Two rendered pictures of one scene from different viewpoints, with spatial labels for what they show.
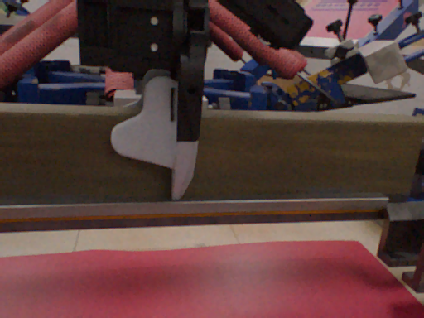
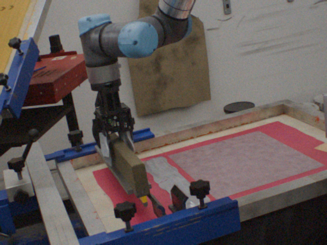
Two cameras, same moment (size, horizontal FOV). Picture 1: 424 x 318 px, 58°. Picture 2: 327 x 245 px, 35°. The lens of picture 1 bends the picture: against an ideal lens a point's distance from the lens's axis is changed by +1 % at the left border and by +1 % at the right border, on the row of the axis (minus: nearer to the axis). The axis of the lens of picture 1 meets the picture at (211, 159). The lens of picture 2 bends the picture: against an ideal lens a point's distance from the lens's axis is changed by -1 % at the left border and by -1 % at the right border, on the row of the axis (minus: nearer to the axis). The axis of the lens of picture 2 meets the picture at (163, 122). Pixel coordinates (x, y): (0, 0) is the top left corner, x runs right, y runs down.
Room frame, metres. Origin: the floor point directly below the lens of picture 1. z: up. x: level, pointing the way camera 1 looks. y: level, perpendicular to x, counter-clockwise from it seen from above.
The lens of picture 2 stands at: (0.26, 1.25, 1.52)
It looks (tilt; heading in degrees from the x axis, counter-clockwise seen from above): 18 degrees down; 266
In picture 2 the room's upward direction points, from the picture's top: 9 degrees counter-clockwise
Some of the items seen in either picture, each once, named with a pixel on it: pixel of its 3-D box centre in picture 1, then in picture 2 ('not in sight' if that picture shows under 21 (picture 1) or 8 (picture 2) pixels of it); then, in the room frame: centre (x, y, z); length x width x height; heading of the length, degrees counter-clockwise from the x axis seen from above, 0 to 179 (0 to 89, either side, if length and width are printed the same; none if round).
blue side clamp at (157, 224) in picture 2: not in sight; (168, 231); (0.21, 0.29, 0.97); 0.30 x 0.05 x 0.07; 12
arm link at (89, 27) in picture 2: not in sight; (98, 39); (0.29, 0.05, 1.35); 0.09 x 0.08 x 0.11; 132
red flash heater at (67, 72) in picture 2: not in sight; (33, 79); (0.63, -1.16, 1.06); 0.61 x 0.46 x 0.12; 72
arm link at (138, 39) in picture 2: not in sight; (134, 38); (0.21, 0.11, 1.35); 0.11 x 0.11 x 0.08; 42
